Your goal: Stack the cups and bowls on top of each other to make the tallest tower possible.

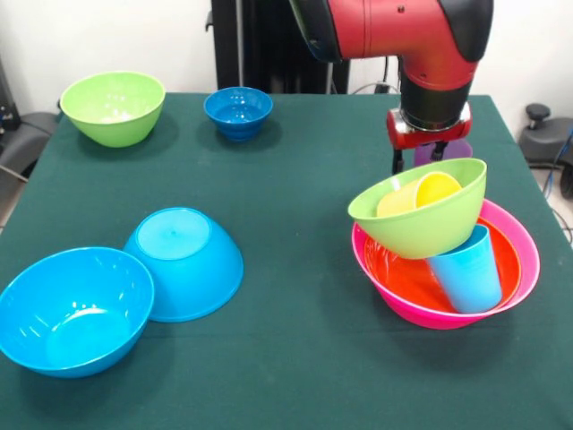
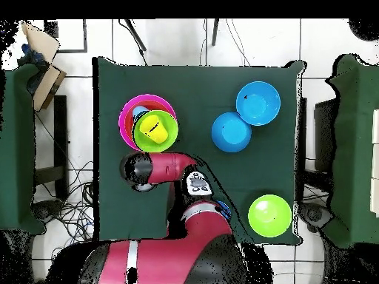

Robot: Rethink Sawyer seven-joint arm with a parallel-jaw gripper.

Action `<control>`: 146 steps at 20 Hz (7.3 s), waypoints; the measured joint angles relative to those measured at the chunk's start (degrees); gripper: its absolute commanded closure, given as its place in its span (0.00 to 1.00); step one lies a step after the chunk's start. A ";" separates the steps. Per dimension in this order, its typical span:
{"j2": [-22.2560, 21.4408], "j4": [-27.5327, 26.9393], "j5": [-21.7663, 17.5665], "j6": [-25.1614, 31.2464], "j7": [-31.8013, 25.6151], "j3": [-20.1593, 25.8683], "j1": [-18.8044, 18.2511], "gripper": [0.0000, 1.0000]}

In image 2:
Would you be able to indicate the green plastic bowl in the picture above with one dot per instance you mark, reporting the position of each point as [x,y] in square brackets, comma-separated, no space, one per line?
[170,139]
[269,215]

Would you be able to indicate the yellow plastic cup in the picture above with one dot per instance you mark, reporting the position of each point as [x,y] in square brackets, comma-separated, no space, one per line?
[154,130]

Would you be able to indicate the light blue plastic bowl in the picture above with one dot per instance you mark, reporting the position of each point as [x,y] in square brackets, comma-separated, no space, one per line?
[231,132]
[258,103]

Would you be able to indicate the small dark blue bowl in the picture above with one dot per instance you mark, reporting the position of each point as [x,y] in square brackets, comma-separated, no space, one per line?
[224,207]

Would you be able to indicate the light blue plastic cup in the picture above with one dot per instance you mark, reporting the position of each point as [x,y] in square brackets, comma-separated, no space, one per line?
[138,111]

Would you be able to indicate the orange plastic bowl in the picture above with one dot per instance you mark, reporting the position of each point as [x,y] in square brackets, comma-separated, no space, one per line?
[128,124]

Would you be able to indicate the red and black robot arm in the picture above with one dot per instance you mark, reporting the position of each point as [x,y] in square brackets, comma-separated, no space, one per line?
[165,168]

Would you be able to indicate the large pink plastic bowl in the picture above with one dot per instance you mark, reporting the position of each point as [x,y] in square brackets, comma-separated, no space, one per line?
[122,124]

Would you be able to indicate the dark green tablecloth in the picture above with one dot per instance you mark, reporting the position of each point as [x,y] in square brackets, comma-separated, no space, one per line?
[14,148]
[355,148]
[207,82]

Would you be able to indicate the black tripod leg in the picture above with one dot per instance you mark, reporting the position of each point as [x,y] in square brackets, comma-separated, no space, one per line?
[215,32]
[136,35]

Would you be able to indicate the black metal stand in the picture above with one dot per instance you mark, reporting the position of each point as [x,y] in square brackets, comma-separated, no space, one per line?
[60,133]

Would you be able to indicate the grey chair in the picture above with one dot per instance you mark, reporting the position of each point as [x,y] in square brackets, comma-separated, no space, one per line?
[314,214]

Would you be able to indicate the black rectangular object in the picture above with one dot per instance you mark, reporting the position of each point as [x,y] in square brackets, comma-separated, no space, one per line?
[325,133]

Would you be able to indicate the black equipment with knob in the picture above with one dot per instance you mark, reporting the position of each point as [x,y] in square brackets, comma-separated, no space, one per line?
[46,210]

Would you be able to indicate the cardboard box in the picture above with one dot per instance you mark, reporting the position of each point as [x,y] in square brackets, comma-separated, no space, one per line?
[47,85]

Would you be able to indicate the blue cloth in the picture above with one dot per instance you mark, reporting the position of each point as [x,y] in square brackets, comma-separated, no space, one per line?
[32,56]

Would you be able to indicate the white box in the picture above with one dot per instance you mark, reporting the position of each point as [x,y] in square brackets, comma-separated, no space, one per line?
[376,133]

